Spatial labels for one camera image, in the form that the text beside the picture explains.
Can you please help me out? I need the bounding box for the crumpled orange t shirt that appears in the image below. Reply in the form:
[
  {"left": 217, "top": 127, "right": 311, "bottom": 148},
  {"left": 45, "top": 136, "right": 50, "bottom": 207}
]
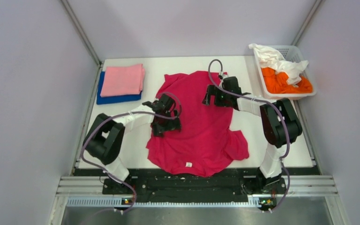
[{"left": 261, "top": 67, "right": 313, "bottom": 94}]

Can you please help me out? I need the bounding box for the white plastic basket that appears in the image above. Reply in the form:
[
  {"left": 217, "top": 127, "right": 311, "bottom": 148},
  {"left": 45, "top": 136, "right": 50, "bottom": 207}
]
[{"left": 248, "top": 44, "right": 317, "bottom": 100}]

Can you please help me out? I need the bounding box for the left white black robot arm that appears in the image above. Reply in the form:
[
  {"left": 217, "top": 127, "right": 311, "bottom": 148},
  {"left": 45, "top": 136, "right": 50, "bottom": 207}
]
[{"left": 81, "top": 92, "right": 182, "bottom": 194}]

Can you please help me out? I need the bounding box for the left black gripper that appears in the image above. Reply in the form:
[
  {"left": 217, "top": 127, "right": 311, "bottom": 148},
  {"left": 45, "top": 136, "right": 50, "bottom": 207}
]
[{"left": 151, "top": 109, "right": 180, "bottom": 137}]

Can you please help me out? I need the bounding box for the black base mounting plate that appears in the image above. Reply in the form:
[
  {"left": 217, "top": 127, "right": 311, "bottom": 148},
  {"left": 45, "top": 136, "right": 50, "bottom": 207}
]
[{"left": 102, "top": 168, "right": 286, "bottom": 203}]

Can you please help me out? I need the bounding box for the magenta t shirt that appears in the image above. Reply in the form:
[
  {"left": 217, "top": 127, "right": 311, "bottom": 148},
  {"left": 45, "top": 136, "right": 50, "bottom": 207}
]
[{"left": 146, "top": 71, "right": 249, "bottom": 177}]

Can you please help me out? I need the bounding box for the folded pink t shirt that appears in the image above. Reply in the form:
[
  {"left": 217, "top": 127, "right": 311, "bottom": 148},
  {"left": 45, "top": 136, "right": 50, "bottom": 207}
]
[{"left": 100, "top": 64, "right": 145, "bottom": 97}]

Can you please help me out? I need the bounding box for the folded blue t shirt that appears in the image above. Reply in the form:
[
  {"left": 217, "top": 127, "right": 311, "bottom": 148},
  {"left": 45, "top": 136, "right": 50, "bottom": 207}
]
[{"left": 96, "top": 71, "right": 143, "bottom": 105}]

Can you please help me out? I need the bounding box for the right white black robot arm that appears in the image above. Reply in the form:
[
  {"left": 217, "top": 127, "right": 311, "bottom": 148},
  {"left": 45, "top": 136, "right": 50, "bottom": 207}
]
[{"left": 202, "top": 75, "right": 302, "bottom": 193}]

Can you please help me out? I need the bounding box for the aluminium frame rail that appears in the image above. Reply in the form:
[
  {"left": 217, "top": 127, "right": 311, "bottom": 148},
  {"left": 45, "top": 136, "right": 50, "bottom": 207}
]
[{"left": 56, "top": 175, "right": 338, "bottom": 209}]

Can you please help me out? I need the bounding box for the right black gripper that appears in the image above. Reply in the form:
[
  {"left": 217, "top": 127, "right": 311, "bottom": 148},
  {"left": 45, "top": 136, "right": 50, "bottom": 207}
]
[{"left": 202, "top": 85, "right": 230, "bottom": 108}]

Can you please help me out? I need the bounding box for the crumpled white t shirt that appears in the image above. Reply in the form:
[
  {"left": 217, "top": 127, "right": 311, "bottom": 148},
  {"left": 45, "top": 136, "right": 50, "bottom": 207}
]
[{"left": 248, "top": 43, "right": 309, "bottom": 84}]

